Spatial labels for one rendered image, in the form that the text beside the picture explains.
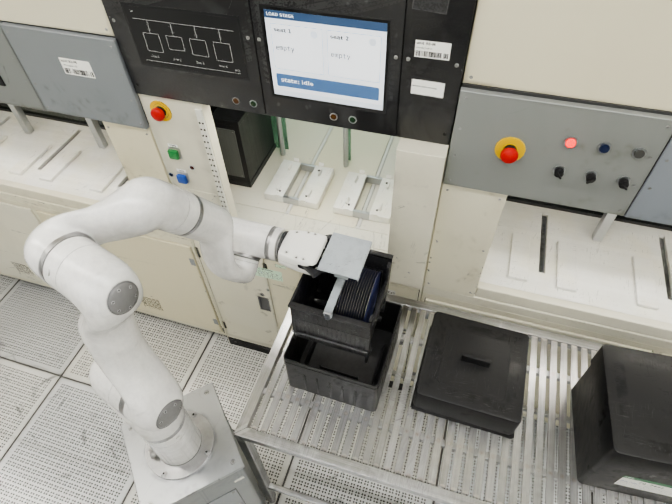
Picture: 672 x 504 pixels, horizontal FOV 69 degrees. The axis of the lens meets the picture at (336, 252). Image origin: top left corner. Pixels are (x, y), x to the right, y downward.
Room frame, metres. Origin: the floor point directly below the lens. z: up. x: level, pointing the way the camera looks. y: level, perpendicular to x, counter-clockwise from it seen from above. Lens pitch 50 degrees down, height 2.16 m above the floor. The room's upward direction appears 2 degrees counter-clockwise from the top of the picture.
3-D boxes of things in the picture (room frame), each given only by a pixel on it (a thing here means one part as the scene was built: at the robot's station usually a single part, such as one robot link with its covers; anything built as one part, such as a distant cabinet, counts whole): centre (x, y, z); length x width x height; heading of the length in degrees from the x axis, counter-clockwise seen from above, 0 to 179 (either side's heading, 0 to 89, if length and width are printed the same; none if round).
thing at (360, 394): (0.74, -0.02, 0.85); 0.28 x 0.28 x 0.17; 69
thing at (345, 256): (0.74, -0.01, 1.12); 0.24 x 0.20 x 0.32; 160
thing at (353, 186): (1.34, -0.13, 0.89); 0.22 x 0.21 x 0.04; 161
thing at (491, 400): (0.66, -0.39, 0.83); 0.29 x 0.29 x 0.13; 70
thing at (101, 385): (0.51, 0.48, 1.07); 0.19 x 0.12 x 0.24; 54
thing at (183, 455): (0.49, 0.46, 0.85); 0.19 x 0.19 x 0.18
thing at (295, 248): (0.78, 0.08, 1.25); 0.11 x 0.10 x 0.07; 70
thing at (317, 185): (1.43, 0.13, 0.89); 0.22 x 0.21 x 0.04; 161
